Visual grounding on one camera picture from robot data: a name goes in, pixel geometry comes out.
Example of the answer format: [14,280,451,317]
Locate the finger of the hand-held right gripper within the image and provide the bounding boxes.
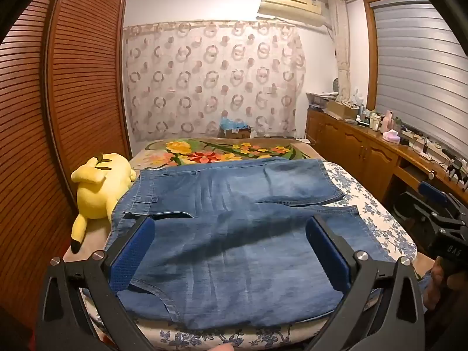
[418,181,463,221]
[398,189,451,229]

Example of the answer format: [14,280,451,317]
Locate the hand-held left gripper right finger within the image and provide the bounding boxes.
[305,215,426,351]

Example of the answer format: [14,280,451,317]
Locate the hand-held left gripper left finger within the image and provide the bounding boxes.
[35,216,158,351]

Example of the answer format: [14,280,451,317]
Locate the blue denim pants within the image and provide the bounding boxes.
[110,158,383,331]

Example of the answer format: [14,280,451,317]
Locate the person's right hand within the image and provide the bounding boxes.
[424,256,468,312]

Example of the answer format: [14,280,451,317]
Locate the bed with beige mattress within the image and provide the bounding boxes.
[62,137,434,351]

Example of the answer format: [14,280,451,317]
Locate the blue floral bedsheet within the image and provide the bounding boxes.
[83,161,418,351]

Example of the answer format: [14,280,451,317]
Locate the yellow plush toy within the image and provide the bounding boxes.
[70,152,137,254]

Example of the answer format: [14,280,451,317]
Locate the wooden sideboard cabinet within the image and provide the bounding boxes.
[304,108,468,207]

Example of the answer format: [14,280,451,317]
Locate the cluster of toiletry bottles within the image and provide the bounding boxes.
[356,104,383,131]

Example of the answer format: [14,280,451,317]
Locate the open flat cardboard box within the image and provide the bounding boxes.
[325,100,361,120]

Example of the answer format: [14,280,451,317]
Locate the grey window blind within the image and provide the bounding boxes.
[372,0,468,162]

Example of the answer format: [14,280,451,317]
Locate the colourful flower blanket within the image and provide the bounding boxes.
[131,138,316,171]

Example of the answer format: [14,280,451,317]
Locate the stack of newspapers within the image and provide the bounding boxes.
[306,91,339,112]

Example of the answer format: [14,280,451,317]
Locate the cardboard box with blue filling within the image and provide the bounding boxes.
[219,117,252,140]

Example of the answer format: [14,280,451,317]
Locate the wooden louvered wardrobe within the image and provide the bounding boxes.
[0,0,133,337]

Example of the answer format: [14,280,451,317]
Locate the beige tied curtain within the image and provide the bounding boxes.
[327,0,354,104]

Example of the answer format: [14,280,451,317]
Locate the circle-patterned sheer curtain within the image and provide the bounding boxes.
[122,20,306,143]

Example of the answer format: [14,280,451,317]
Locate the cream wall air conditioner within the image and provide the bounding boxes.
[257,0,328,27]

